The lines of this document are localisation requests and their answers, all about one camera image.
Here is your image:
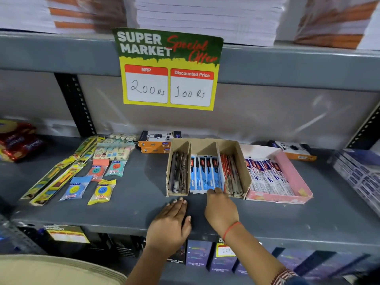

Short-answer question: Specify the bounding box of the grey metal shelving unit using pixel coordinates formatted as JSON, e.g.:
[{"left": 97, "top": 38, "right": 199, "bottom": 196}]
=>
[{"left": 0, "top": 31, "right": 380, "bottom": 285}]

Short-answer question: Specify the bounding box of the person's left hand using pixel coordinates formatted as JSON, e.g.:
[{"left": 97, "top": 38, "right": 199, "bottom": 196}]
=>
[{"left": 145, "top": 198, "right": 193, "bottom": 259}]

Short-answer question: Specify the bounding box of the stack of white paper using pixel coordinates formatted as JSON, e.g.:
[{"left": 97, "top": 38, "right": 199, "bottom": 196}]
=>
[{"left": 123, "top": 0, "right": 290, "bottom": 47}]

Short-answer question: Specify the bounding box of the small yellow shelf label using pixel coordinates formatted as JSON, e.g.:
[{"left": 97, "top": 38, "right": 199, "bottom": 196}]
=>
[{"left": 43, "top": 224, "right": 90, "bottom": 244}]

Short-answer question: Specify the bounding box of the person's right hand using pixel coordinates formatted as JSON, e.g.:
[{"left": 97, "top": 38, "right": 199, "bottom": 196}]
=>
[{"left": 204, "top": 187, "right": 240, "bottom": 237}]

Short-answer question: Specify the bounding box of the person's right forearm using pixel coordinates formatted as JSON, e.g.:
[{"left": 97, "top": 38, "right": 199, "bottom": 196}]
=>
[{"left": 223, "top": 224, "right": 293, "bottom": 285}]

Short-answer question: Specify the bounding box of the patterned sleeve cuff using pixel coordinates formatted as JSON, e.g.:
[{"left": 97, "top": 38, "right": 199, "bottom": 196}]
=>
[{"left": 271, "top": 268, "right": 299, "bottom": 285}]

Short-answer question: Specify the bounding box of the small green yellow price tag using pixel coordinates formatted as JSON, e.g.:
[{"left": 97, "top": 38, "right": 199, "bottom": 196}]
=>
[{"left": 216, "top": 237, "right": 237, "bottom": 258}]

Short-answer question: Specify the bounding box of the yellow scrubber packet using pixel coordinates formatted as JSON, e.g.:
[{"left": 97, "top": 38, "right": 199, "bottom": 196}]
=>
[{"left": 87, "top": 179, "right": 117, "bottom": 206}]

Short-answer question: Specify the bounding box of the stack of white orange notebooks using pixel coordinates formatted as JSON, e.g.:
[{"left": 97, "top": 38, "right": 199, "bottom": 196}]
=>
[{"left": 0, "top": 0, "right": 129, "bottom": 35}]

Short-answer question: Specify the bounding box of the person's left forearm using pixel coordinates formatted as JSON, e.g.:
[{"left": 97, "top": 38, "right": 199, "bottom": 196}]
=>
[{"left": 125, "top": 247, "right": 179, "bottom": 285}]

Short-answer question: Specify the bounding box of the bundle of blue pen packets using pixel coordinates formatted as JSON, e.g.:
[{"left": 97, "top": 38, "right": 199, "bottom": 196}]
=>
[{"left": 189, "top": 154, "right": 224, "bottom": 194}]

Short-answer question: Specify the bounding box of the black perforated shelf upright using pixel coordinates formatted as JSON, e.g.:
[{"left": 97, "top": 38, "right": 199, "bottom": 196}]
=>
[
  {"left": 345, "top": 101, "right": 380, "bottom": 150},
  {"left": 54, "top": 73, "right": 97, "bottom": 138}
]

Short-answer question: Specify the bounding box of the brown cardboard divider tray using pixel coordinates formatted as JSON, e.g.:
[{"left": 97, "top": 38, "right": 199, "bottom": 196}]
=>
[{"left": 166, "top": 138, "right": 253, "bottom": 200}]

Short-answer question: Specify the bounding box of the pile of red snack packets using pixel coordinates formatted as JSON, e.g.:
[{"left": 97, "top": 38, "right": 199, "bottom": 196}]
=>
[{"left": 0, "top": 119, "right": 45, "bottom": 163}]

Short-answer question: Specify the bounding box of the red thread wrist band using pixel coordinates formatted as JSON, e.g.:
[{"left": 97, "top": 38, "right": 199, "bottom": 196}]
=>
[{"left": 222, "top": 221, "right": 242, "bottom": 242}]

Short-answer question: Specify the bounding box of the teal scrubber packet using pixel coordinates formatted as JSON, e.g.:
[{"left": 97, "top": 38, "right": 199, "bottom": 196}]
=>
[{"left": 105, "top": 160, "right": 128, "bottom": 177}]

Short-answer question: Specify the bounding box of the orange black pen box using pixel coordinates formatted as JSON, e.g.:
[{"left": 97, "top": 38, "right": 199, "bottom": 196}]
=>
[
  {"left": 140, "top": 145, "right": 172, "bottom": 154},
  {"left": 267, "top": 140, "right": 317, "bottom": 162},
  {"left": 138, "top": 130, "right": 182, "bottom": 148}
]

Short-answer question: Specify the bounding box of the green yellow price sign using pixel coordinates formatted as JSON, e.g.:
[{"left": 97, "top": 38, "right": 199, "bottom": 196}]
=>
[{"left": 111, "top": 28, "right": 224, "bottom": 111}]

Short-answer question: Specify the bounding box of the orange scrubber packet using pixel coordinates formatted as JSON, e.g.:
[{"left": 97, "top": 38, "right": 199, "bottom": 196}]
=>
[{"left": 87, "top": 159, "right": 110, "bottom": 182}]

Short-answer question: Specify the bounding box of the purple bottle box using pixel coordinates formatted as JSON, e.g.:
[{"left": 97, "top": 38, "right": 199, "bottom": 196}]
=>
[
  {"left": 208, "top": 255, "right": 238, "bottom": 273},
  {"left": 185, "top": 240, "right": 213, "bottom": 268}
]

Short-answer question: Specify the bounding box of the stack of blue white boxes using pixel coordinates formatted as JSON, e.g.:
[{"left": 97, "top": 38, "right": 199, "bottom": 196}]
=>
[{"left": 332, "top": 148, "right": 380, "bottom": 218}]

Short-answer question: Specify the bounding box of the blue scrubber packet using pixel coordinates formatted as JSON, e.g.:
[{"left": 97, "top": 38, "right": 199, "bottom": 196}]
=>
[{"left": 59, "top": 176, "right": 93, "bottom": 202}]

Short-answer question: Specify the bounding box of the black bottle box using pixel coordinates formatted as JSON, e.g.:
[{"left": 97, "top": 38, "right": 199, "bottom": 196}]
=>
[{"left": 167, "top": 242, "right": 187, "bottom": 264}]

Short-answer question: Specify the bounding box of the bundle of red pen packets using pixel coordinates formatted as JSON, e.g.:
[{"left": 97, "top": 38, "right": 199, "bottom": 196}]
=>
[{"left": 220, "top": 153, "right": 244, "bottom": 197}]

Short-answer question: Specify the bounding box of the strip of yellow toothbrush packs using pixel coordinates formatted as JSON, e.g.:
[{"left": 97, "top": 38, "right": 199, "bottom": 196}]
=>
[{"left": 20, "top": 135, "right": 105, "bottom": 207}]

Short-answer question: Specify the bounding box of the pink cardboard box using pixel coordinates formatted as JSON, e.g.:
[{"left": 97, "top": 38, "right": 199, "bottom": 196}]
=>
[{"left": 239, "top": 143, "right": 314, "bottom": 205}]

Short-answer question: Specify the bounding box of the pastel toothbrush multipack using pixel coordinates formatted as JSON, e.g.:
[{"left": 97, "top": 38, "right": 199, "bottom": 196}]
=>
[{"left": 93, "top": 133, "right": 140, "bottom": 161}]

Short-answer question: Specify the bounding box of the bundle of dark pen packets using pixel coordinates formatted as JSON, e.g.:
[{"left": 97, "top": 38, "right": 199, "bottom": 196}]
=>
[{"left": 168, "top": 151, "right": 189, "bottom": 194}]

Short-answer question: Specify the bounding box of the stack of orange striped notebooks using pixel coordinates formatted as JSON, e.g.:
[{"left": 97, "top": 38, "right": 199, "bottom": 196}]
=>
[{"left": 295, "top": 0, "right": 380, "bottom": 51}]

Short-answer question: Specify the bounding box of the black product box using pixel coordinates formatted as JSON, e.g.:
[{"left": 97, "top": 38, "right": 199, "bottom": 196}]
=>
[{"left": 105, "top": 234, "right": 145, "bottom": 259}]

